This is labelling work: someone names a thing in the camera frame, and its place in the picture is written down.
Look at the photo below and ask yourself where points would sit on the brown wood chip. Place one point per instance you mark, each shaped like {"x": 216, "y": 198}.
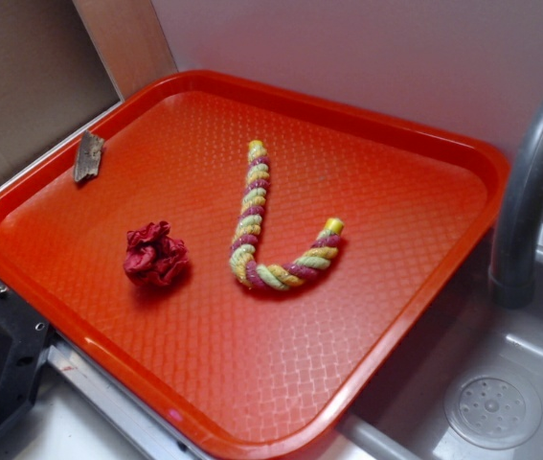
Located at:
{"x": 89, "y": 157}

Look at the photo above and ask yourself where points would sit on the red plastic tray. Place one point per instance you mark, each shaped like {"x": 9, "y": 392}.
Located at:
{"x": 247, "y": 374}

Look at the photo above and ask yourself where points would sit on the crumpled red cloth scrunchie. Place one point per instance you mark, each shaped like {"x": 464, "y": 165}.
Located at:
{"x": 153, "y": 257}

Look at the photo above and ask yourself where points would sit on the grey toy sink basin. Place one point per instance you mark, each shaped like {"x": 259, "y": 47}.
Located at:
{"x": 400, "y": 414}

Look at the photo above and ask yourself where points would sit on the grey toy faucet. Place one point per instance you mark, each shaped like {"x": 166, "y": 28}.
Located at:
{"x": 511, "y": 271}

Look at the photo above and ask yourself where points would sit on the round grey sink drain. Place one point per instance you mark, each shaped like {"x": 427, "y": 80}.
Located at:
{"x": 492, "y": 408}

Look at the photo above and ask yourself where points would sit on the multicolour twisted rope toy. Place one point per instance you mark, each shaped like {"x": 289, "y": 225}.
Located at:
{"x": 242, "y": 261}

